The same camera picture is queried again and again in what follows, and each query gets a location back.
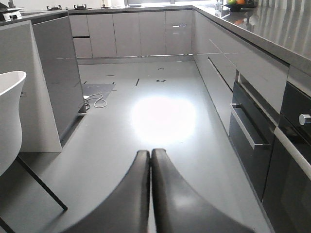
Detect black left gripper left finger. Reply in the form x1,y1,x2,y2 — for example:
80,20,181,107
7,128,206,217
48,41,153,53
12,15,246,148
64,150,150,233

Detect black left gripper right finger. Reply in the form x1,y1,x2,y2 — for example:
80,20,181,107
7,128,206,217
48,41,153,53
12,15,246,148
151,149,252,233

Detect green apple in bowl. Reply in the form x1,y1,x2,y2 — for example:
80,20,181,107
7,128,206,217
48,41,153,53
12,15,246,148
226,0,236,5

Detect black built-in oven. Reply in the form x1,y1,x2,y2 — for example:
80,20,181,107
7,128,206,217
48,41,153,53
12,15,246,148
263,83,311,233

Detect black warming drawer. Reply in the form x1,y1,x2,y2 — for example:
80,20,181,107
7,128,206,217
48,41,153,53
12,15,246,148
229,73,275,200

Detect grey right counter cabinets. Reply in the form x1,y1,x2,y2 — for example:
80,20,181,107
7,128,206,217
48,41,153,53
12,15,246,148
191,0,311,127

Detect black fruit bowl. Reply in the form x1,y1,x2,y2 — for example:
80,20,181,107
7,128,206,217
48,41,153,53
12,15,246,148
222,3,257,12

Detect black gas hob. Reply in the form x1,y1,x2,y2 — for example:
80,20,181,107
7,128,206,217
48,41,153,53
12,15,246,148
46,3,93,11

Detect black stool leg frame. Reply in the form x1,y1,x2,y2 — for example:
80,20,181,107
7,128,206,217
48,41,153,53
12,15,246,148
0,156,68,233

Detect grey back wall cabinets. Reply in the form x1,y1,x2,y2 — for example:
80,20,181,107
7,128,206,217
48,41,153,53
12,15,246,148
69,6,192,65

